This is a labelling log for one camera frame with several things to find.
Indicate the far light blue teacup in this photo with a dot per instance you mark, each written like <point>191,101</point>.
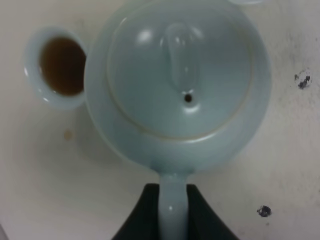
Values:
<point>246,2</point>

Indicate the light blue teacup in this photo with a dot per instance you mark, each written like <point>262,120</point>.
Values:
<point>246,2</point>
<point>54,63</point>

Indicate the light blue porcelain teapot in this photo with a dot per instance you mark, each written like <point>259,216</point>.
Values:
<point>177,86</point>

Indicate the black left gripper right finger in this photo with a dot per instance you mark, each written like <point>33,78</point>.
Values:
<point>203,222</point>

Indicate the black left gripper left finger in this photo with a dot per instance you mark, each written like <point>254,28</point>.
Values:
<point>142,223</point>

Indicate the near light blue teacup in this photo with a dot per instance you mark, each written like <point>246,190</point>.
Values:
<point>54,63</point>

